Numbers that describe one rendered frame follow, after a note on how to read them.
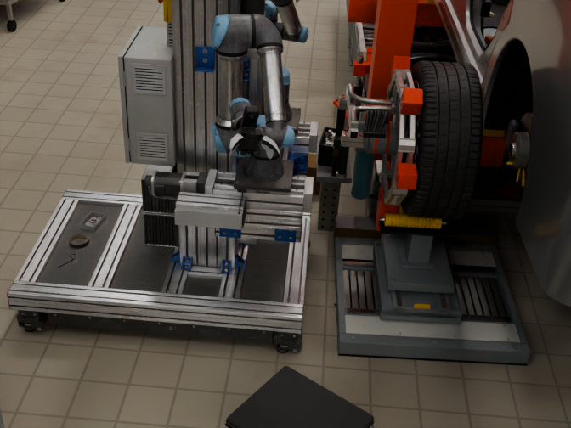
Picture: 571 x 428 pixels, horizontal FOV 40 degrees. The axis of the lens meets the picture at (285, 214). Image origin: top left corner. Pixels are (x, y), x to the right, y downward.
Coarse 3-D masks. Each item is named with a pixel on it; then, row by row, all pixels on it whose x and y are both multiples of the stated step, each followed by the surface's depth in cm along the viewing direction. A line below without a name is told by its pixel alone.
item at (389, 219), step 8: (384, 216) 349; (392, 216) 344; (400, 216) 345; (408, 216) 345; (384, 224) 347; (392, 224) 345; (400, 224) 345; (408, 224) 345; (416, 224) 344; (424, 224) 344; (432, 224) 344; (440, 224) 344
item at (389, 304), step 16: (448, 256) 385; (384, 272) 375; (384, 288) 365; (384, 304) 356; (400, 304) 351; (416, 304) 351; (432, 304) 357; (448, 304) 354; (416, 320) 355; (432, 320) 355; (448, 320) 354
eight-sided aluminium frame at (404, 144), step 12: (396, 72) 330; (408, 72) 329; (408, 84) 323; (408, 144) 310; (384, 156) 360; (396, 156) 316; (408, 156) 313; (384, 168) 359; (384, 180) 353; (384, 192) 347; (396, 192) 321; (396, 204) 341
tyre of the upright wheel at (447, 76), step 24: (432, 72) 317; (456, 72) 318; (432, 96) 308; (456, 96) 309; (480, 96) 309; (432, 120) 305; (456, 120) 306; (480, 120) 306; (432, 144) 306; (456, 144) 306; (480, 144) 306; (432, 168) 309; (456, 168) 309; (432, 192) 315; (456, 192) 314; (432, 216) 332; (456, 216) 330
